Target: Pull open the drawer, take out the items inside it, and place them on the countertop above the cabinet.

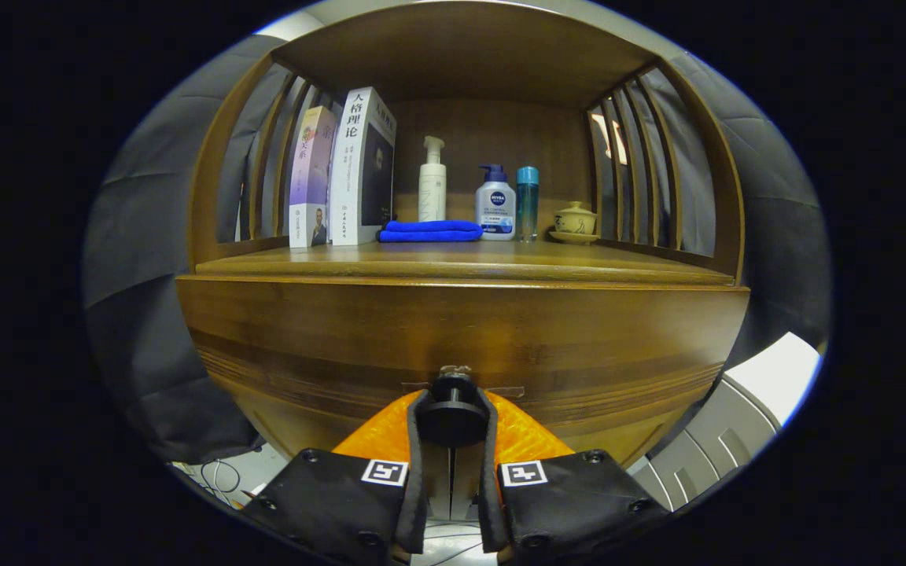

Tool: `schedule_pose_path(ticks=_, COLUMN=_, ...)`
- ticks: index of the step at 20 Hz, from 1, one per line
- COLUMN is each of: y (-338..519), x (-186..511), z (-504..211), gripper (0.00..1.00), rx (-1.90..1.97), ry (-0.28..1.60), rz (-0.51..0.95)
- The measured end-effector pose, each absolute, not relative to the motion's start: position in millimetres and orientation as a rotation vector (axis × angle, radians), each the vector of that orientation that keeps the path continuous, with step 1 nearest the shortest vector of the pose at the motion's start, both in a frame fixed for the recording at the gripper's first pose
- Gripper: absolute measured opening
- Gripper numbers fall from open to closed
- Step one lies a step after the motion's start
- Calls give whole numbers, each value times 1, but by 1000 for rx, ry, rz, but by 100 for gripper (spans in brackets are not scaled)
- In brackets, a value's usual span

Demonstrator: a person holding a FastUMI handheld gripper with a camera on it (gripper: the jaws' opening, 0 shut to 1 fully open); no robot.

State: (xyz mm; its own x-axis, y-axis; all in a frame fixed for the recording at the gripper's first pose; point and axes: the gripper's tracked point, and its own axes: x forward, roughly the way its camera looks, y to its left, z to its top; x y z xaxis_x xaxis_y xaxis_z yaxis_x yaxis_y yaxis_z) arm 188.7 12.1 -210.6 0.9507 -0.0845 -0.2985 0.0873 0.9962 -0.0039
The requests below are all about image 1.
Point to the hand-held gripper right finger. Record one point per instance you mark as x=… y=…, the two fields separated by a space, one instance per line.
x=488 y=487

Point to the white bottle with blue cap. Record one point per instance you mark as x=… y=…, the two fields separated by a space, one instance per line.
x=495 y=212

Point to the thick white book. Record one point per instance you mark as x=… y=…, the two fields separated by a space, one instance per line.
x=347 y=173

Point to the teal slim bottle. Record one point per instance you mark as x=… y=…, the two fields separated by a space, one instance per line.
x=528 y=204

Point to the white pump bottle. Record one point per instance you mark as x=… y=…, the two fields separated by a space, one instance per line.
x=432 y=189

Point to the brown wooden cabinet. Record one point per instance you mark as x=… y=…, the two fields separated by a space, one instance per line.
x=492 y=134

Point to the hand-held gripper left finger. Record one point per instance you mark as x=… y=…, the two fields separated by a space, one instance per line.
x=415 y=479

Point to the folded blue cloth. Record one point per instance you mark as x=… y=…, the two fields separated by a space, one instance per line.
x=429 y=231

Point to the purple book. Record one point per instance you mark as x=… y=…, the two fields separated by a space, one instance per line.
x=310 y=173

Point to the yellow lidded teacup with saucer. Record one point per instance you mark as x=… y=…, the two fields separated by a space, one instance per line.
x=575 y=222

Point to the wooden countertop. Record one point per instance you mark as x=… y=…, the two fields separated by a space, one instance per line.
x=500 y=263

